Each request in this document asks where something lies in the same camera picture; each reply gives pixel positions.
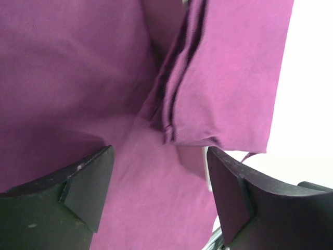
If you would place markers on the stainless steel tray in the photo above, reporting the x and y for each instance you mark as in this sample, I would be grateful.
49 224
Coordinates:
206 168

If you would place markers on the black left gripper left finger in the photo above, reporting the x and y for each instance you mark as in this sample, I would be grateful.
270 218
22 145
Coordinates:
61 210

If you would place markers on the purple cloth mat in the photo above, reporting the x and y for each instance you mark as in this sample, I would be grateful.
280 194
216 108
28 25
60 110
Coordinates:
145 77

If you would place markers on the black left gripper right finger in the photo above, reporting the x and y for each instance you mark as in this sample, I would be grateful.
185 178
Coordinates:
257 211

